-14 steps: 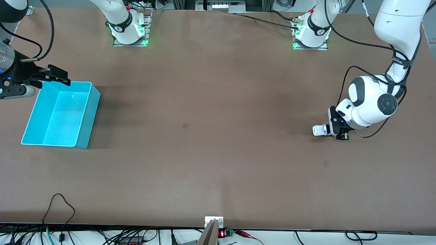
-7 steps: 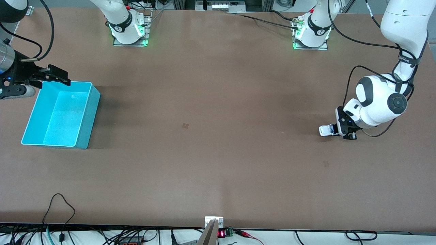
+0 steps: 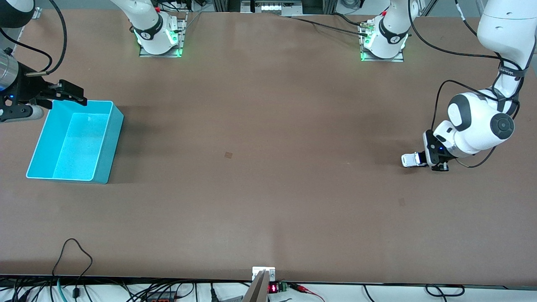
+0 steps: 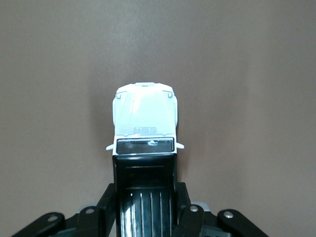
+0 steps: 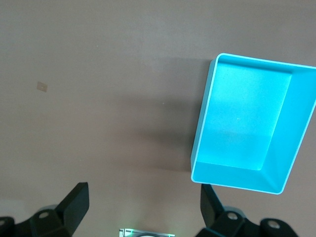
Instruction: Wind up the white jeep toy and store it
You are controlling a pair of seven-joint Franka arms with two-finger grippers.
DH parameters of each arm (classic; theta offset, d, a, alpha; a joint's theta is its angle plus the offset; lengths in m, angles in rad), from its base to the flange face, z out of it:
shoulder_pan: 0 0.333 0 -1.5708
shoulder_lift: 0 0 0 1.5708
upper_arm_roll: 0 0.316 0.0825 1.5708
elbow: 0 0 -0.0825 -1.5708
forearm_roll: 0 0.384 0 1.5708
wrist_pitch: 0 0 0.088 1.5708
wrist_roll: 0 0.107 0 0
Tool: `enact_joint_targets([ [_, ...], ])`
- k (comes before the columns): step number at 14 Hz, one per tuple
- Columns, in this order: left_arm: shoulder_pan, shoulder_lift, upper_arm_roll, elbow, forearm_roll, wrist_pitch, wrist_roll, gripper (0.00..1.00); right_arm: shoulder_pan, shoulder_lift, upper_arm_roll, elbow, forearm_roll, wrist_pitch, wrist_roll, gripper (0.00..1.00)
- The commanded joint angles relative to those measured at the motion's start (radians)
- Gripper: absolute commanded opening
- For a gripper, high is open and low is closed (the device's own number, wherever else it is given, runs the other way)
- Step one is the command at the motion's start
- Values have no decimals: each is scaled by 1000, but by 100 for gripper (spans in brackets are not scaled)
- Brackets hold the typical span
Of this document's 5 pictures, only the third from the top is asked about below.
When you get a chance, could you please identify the turquoise plastic bin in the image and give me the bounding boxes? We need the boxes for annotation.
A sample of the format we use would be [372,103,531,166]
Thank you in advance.
[26,100,125,184]

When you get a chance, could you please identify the black coiled cable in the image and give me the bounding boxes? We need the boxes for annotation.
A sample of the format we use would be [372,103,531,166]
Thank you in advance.
[425,284,466,298]

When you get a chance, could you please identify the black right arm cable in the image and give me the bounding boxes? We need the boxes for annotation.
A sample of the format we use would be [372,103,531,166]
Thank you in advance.
[0,0,68,76]

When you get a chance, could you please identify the black power strip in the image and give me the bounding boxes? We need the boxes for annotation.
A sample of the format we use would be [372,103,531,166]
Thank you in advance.
[145,290,177,302]

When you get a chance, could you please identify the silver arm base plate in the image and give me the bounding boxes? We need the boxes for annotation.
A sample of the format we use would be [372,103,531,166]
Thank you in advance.
[359,19,406,62]
[138,12,188,58]

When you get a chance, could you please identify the thick black table cable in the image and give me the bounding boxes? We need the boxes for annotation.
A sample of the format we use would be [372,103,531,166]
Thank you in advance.
[289,16,370,36]

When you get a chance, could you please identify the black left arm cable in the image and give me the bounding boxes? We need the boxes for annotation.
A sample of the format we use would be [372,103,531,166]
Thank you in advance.
[408,0,527,169]

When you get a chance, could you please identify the lit metal equipment rack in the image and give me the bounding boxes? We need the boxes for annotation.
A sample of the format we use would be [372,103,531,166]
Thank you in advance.
[241,0,303,16]

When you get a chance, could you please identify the red black clip leads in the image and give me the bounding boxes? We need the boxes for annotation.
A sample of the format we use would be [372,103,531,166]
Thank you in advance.
[289,283,326,302]

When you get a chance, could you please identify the short black table cable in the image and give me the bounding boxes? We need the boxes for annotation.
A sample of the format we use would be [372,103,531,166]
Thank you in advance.
[329,13,366,27]

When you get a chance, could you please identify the thin black looped cable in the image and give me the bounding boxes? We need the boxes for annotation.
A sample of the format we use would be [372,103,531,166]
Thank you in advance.
[52,238,94,302]

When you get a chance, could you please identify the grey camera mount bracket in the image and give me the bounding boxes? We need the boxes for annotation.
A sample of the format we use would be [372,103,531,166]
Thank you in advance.
[242,267,276,302]

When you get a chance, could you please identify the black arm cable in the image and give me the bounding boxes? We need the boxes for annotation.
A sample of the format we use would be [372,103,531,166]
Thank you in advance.
[0,0,68,76]
[408,0,527,169]

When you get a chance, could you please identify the white jeep toy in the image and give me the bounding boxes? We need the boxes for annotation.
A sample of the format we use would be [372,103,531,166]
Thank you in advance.
[401,152,425,168]

